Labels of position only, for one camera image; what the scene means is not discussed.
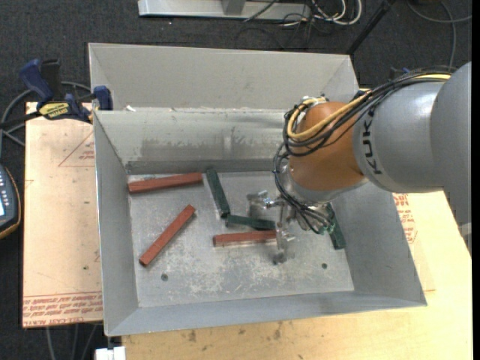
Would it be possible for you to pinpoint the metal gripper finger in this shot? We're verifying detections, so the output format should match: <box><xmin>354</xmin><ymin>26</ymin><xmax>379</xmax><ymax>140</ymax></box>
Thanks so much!
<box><xmin>246</xmin><ymin>190</ymin><xmax>272</xmax><ymax>219</ymax></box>
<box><xmin>272</xmin><ymin>229</ymin><xmax>297</xmax><ymax>266</ymax></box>

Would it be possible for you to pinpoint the dark green flat block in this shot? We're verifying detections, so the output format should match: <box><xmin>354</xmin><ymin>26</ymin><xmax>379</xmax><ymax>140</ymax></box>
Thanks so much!
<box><xmin>224</xmin><ymin>214</ymin><xmax>277</xmax><ymax>232</ymax></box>
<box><xmin>325</xmin><ymin>203</ymin><xmax>347</xmax><ymax>251</ymax></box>
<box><xmin>205</xmin><ymin>167</ymin><xmax>232</xmax><ymax>219</ymax></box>

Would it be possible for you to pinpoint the red-brown flat block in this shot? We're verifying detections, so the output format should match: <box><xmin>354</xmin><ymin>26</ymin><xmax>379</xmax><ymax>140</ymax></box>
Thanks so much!
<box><xmin>127</xmin><ymin>172</ymin><xmax>205</xmax><ymax>194</ymax></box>
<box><xmin>138</xmin><ymin>204</ymin><xmax>197</xmax><ymax>267</ymax></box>
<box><xmin>211</xmin><ymin>229</ymin><xmax>279</xmax><ymax>248</ymax></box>

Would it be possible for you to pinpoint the grey metal bin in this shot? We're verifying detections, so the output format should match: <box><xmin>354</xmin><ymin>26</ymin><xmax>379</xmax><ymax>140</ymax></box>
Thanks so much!
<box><xmin>88</xmin><ymin>42</ymin><xmax>428</xmax><ymax>338</ymax></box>

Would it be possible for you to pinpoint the brown cardboard board red print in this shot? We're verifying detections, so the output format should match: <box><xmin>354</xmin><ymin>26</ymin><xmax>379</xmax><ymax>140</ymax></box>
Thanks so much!
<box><xmin>22</xmin><ymin>101</ymin><xmax>419</xmax><ymax>329</ymax></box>

